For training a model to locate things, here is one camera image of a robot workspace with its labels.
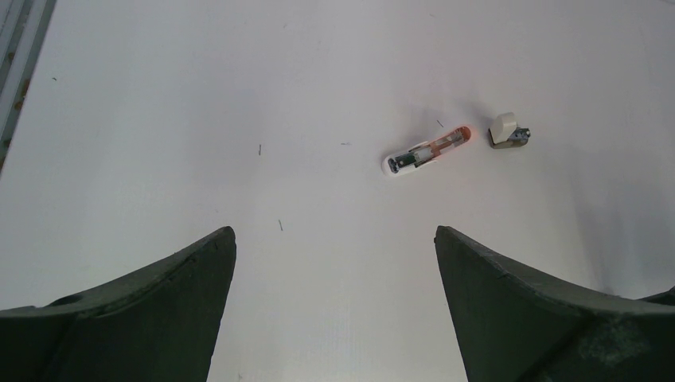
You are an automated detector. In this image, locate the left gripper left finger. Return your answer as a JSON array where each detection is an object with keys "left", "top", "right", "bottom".
[{"left": 1, "top": 227, "right": 236, "bottom": 381}]

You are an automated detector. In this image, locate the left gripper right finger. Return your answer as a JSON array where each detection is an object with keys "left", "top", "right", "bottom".
[{"left": 434, "top": 226, "right": 674, "bottom": 381}]

